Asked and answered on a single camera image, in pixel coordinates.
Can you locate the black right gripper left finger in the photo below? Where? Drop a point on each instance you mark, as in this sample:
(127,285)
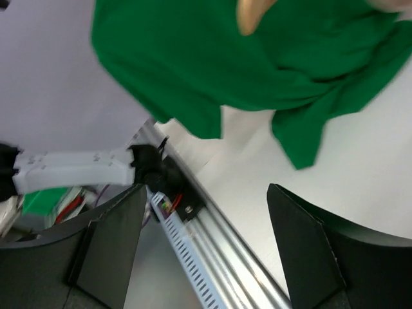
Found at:
(85,262)

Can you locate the white slotted cable duct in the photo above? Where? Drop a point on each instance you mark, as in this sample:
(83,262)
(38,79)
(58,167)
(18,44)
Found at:
(194,266)

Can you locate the green t shirt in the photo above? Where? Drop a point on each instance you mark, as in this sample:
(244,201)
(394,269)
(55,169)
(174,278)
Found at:
(307,62)

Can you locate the wooden hanger with metal hook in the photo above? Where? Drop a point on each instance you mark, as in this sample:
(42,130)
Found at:
(249,14)

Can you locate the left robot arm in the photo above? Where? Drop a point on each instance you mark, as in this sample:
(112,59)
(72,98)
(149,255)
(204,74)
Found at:
(138,164)

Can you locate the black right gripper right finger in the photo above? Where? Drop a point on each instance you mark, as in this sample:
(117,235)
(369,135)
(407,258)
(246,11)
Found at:
(332,262)

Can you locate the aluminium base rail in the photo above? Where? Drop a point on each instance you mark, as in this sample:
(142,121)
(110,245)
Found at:
(239,273)

